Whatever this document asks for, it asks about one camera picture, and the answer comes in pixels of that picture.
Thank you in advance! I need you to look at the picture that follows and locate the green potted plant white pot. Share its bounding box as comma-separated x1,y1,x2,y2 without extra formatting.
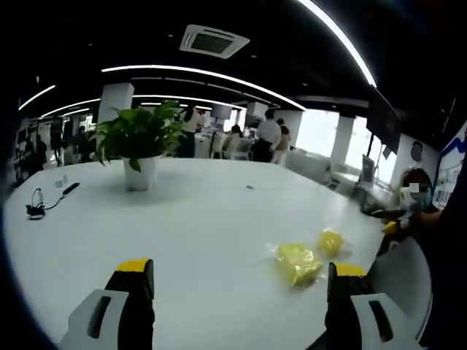
93,101,187,192

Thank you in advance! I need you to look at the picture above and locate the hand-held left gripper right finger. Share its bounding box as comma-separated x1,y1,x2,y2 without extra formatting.
324,261,424,350

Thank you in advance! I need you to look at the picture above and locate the round wall sign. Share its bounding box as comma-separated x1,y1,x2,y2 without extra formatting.
409,141,425,162

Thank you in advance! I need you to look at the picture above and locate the large yellow silicone block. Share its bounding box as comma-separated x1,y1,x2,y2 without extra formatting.
276,242,324,288

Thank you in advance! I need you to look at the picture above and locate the black cable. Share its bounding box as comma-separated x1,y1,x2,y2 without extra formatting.
25,187,65,221

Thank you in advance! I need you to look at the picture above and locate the black hanging screen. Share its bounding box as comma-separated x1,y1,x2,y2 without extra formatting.
366,86,402,155

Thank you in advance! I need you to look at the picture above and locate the short ceiling light strip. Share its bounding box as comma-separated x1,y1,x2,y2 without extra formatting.
18,85,56,111

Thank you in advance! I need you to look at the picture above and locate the long ceiling light strip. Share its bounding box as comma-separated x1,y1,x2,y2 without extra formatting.
297,0,379,88

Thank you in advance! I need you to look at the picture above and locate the standing monitor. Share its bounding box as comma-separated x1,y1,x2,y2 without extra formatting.
359,154,377,184

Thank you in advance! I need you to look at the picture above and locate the white office chair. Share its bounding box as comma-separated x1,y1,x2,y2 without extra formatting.
233,140,253,161

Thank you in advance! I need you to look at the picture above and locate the small yellow silicone block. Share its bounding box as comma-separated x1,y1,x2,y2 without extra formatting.
316,228,346,255

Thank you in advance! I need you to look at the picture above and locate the wall poster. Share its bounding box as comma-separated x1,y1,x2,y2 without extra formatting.
436,123,467,211

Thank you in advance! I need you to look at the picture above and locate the ceiling air conditioner vent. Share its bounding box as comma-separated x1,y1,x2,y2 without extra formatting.
179,24,251,60

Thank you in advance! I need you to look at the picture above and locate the curved ceiling light strip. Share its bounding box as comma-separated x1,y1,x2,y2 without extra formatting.
101,64,306,112

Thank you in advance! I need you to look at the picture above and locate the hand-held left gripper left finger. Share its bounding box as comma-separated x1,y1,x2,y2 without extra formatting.
59,257,156,350

